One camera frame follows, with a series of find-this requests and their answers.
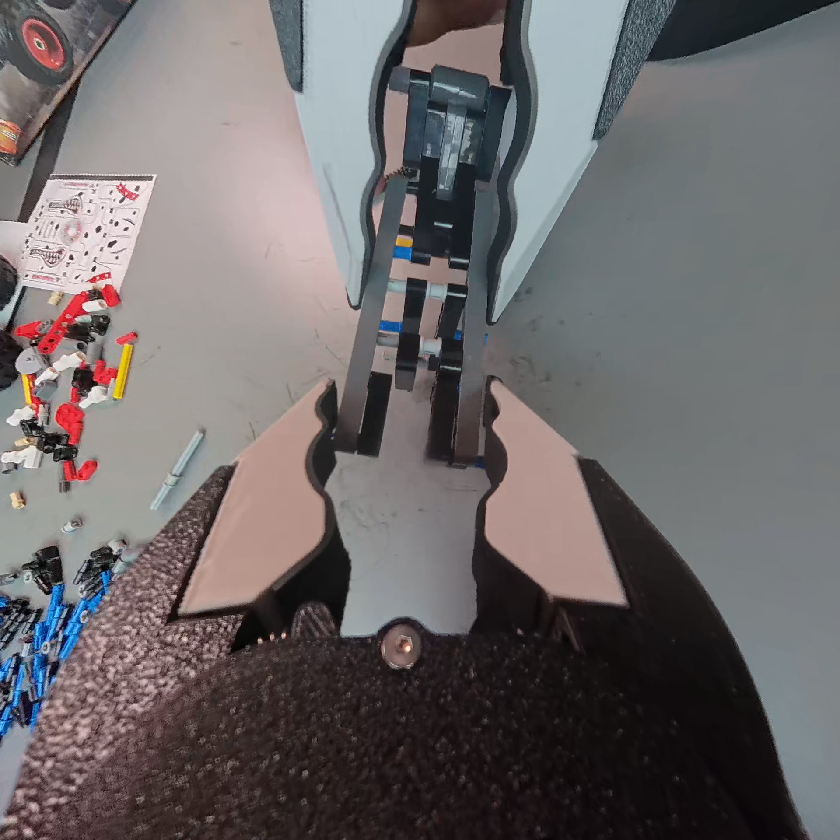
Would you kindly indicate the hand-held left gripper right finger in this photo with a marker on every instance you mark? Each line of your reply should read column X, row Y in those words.
column 551, row 525

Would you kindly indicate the grey desk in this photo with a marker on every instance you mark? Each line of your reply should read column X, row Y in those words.
column 656, row 328

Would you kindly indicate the white paper sheet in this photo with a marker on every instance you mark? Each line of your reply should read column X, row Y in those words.
column 10, row 237

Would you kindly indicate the black toy brick chassis assembly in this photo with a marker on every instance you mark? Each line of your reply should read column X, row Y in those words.
column 433, row 197

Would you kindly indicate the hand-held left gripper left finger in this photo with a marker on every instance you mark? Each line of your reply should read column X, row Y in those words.
column 256, row 525

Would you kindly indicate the toy truck cardboard box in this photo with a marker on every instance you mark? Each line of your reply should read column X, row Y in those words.
column 46, row 59

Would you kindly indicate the pile of red black white bricks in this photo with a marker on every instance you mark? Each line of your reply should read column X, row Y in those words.
column 65, row 367

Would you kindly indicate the person's right hand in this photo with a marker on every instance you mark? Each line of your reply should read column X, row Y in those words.
column 459, row 16

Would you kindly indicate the pile of blue black pins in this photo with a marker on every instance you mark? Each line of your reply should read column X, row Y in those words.
column 46, row 623

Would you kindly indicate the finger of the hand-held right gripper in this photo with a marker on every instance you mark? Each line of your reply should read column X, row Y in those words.
column 334, row 131
column 564, row 131

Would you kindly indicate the white sticker sheet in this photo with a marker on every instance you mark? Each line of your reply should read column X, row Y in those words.
column 92, row 229

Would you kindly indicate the small tan brick pin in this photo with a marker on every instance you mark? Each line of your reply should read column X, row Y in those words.
column 18, row 500
column 56, row 298

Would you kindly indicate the black toy tyre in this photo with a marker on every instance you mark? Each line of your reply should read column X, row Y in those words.
column 8, row 361
column 5, row 282

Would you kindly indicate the light grey toy axle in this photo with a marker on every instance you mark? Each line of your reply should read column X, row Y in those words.
column 177, row 469

